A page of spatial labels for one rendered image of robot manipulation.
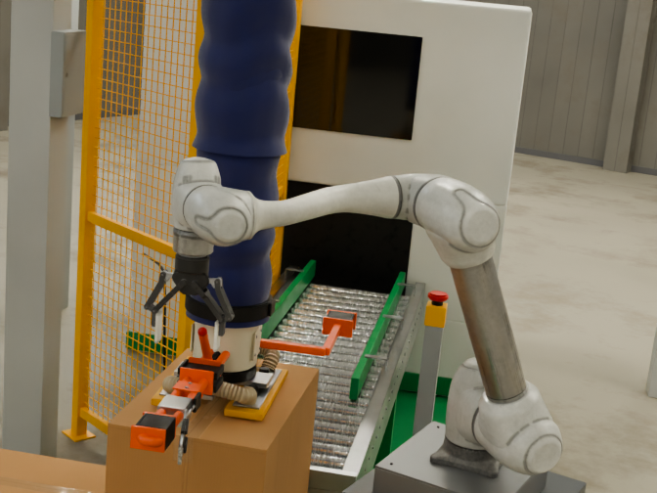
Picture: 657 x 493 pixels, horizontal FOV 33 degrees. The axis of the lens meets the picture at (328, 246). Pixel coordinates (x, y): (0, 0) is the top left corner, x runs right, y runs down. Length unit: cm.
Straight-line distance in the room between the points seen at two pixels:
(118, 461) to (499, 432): 92
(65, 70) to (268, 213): 185
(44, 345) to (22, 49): 109
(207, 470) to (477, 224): 89
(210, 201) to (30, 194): 198
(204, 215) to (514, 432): 95
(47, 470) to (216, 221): 145
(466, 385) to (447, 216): 60
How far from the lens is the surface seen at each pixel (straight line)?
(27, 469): 344
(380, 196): 252
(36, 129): 408
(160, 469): 274
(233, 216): 217
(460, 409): 286
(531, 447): 266
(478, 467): 291
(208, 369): 268
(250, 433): 272
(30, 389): 434
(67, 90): 404
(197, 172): 234
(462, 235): 238
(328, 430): 382
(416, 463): 293
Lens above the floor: 204
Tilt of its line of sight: 14 degrees down
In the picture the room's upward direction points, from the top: 5 degrees clockwise
